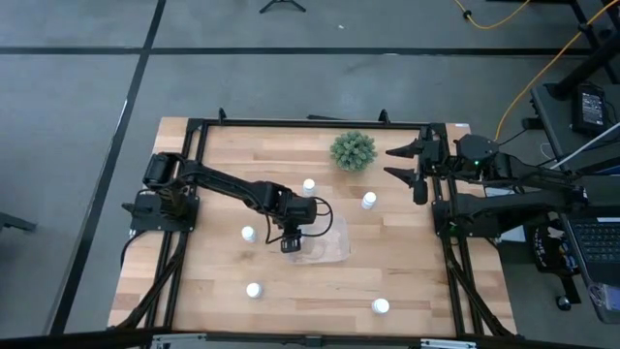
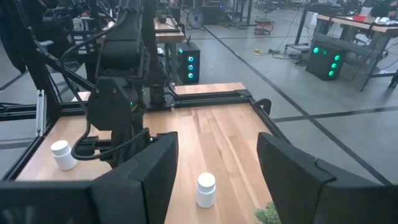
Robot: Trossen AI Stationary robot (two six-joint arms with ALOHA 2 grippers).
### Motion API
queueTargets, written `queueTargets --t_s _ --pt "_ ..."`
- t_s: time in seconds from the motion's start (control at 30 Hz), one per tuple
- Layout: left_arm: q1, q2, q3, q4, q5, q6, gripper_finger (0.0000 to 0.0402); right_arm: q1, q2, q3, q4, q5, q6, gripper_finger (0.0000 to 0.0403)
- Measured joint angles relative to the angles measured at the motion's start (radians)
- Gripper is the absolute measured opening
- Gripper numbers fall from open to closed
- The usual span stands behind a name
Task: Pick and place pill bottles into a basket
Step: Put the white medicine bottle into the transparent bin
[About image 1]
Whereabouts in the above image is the black furniture foot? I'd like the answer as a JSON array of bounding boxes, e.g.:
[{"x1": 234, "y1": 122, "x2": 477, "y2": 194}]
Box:
[{"x1": 0, "y1": 211, "x2": 38, "y2": 234}]

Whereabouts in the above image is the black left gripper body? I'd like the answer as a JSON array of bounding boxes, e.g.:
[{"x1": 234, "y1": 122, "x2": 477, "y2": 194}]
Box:
[{"x1": 279, "y1": 231, "x2": 303, "y2": 255}]

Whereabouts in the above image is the black aluminium table frame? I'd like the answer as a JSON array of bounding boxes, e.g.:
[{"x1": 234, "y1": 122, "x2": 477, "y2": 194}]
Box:
[{"x1": 108, "y1": 109, "x2": 517, "y2": 340}]

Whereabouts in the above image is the clear plastic container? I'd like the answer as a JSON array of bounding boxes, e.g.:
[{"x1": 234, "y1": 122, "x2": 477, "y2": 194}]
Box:
[{"x1": 587, "y1": 282, "x2": 620, "y2": 325}]

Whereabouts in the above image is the black power adapter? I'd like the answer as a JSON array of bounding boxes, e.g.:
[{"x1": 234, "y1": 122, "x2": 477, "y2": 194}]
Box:
[{"x1": 573, "y1": 82, "x2": 610, "y2": 137}]

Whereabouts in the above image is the clear plastic basket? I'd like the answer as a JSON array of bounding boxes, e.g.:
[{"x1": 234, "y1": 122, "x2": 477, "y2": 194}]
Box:
[{"x1": 284, "y1": 212, "x2": 354, "y2": 266}]

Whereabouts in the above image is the grey side table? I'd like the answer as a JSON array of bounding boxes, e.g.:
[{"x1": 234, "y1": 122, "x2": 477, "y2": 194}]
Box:
[{"x1": 530, "y1": 81, "x2": 620, "y2": 207}]

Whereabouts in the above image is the yellow cable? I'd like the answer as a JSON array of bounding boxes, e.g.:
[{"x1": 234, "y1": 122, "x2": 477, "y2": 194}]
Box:
[
  {"x1": 453, "y1": 0, "x2": 532, "y2": 31},
  {"x1": 493, "y1": 0, "x2": 620, "y2": 142}
]

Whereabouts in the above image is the white paper sheet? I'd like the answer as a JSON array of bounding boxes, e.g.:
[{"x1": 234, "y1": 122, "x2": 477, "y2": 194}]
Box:
[{"x1": 483, "y1": 186, "x2": 527, "y2": 243}]

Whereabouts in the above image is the silver metal bracket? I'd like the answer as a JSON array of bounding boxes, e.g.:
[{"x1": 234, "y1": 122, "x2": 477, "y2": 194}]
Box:
[
  {"x1": 151, "y1": 333, "x2": 208, "y2": 349},
  {"x1": 418, "y1": 337, "x2": 479, "y2": 349}
]

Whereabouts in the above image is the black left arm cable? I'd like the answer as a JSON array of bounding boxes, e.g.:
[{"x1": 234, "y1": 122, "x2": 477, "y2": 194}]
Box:
[{"x1": 263, "y1": 196, "x2": 335, "y2": 245}]

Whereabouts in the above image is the black crossbar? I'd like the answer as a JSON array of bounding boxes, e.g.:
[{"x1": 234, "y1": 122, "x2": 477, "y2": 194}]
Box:
[{"x1": 0, "y1": 328, "x2": 620, "y2": 349}]

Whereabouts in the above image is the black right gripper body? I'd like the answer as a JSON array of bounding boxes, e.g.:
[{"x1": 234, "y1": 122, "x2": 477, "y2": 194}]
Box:
[{"x1": 417, "y1": 123, "x2": 459, "y2": 180}]

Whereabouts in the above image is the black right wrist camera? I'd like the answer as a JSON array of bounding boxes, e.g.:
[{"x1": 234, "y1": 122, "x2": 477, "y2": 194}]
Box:
[{"x1": 413, "y1": 177, "x2": 429, "y2": 206}]

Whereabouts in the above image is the black stand leg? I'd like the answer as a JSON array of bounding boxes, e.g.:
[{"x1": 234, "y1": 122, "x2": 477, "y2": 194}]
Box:
[{"x1": 551, "y1": 0, "x2": 620, "y2": 101}]

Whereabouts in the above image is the black tripod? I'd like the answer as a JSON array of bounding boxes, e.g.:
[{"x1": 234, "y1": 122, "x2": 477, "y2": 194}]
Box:
[{"x1": 259, "y1": 0, "x2": 307, "y2": 15}]

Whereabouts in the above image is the white cable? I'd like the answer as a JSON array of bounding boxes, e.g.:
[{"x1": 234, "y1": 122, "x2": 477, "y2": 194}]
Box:
[{"x1": 549, "y1": 120, "x2": 620, "y2": 171}]

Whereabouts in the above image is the black bag white print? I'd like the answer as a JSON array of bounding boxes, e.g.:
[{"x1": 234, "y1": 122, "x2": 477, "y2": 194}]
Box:
[{"x1": 531, "y1": 220, "x2": 581, "y2": 280}]

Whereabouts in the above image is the green artificial plant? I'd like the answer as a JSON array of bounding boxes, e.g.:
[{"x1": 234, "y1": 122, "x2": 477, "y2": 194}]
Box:
[{"x1": 329, "y1": 130, "x2": 379, "y2": 173}]

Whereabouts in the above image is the black laptop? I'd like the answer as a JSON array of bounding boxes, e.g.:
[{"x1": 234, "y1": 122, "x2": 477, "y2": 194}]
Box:
[{"x1": 561, "y1": 212, "x2": 620, "y2": 287}]

